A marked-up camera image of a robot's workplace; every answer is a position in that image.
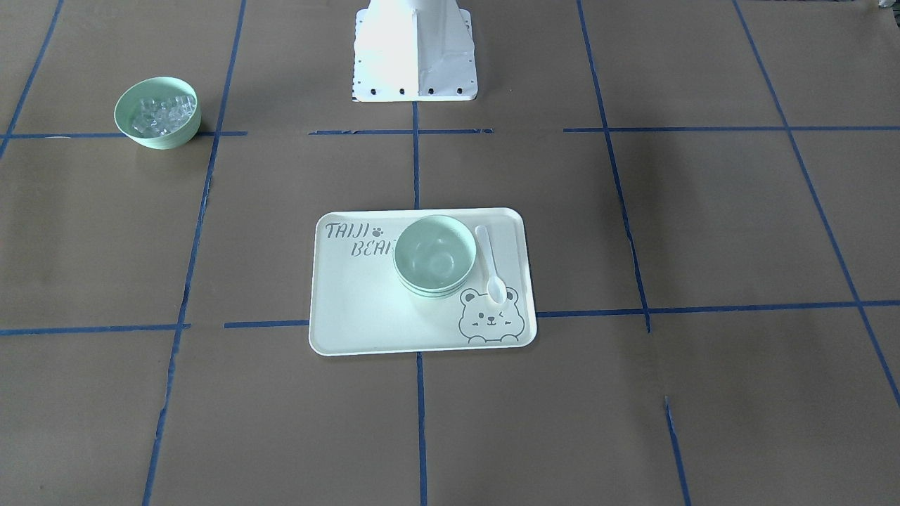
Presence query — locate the green bowl on tray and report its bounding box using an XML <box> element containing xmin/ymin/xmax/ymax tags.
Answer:
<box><xmin>401</xmin><ymin>279</ymin><xmax>463</xmax><ymax>299</ymax></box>

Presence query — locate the white plastic spoon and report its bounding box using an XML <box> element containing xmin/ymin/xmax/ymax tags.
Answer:
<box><xmin>475</xmin><ymin>225</ymin><xmax>507</xmax><ymax>306</ymax></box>

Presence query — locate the pale green bear tray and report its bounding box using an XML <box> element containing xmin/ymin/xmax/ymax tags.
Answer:
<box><xmin>309</xmin><ymin>207</ymin><xmax>537</xmax><ymax>356</ymax></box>

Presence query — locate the green bowl with ice cubes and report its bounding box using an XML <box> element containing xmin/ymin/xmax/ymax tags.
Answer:
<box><xmin>115</xmin><ymin>77</ymin><xmax>202</xmax><ymax>150</ymax></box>

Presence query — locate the clear ice cubes pile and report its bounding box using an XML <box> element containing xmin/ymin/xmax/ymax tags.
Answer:
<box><xmin>129</xmin><ymin>95</ymin><xmax>197</xmax><ymax>138</ymax></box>

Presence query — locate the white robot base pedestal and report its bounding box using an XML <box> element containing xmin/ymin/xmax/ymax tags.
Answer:
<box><xmin>352</xmin><ymin>1</ymin><xmax>479</xmax><ymax>103</ymax></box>

